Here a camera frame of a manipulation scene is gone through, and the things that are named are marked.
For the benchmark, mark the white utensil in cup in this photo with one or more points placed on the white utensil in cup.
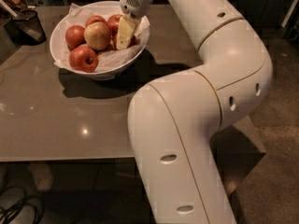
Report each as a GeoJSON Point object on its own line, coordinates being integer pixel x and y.
{"type": "Point", "coordinates": [9, 9]}

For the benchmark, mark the red apple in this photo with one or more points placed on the red apple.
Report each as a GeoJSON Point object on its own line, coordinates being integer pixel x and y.
{"type": "Point", "coordinates": [93, 19]}
{"type": "Point", "coordinates": [74, 36]}
{"type": "Point", "coordinates": [113, 23]}
{"type": "Point", "coordinates": [83, 58]}
{"type": "Point", "coordinates": [114, 42]}

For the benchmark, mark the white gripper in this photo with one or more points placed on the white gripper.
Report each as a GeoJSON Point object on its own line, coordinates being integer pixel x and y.
{"type": "Point", "coordinates": [135, 4]}

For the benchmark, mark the white bowl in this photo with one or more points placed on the white bowl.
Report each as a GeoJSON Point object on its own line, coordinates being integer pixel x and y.
{"type": "Point", "coordinates": [93, 72]}

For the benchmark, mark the black mesh pen cup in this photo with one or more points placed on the black mesh pen cup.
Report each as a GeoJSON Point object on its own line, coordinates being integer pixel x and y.
{"type": "Point", "coordinates": [29, 25]}

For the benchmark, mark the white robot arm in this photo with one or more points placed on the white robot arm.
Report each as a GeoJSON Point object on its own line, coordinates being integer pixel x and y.
{"type": "Point", "coordinates": [172, 119]}

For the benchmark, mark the yellow-red apple centre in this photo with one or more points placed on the yellow-red apple centre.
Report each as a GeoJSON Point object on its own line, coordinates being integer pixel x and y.
{"type": "Point", "coordinates": [97, 35]}

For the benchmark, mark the white paper liner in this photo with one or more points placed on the white paper liner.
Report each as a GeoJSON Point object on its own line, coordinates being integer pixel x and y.
{"type": "Point", "coordinates": [115, 58]}

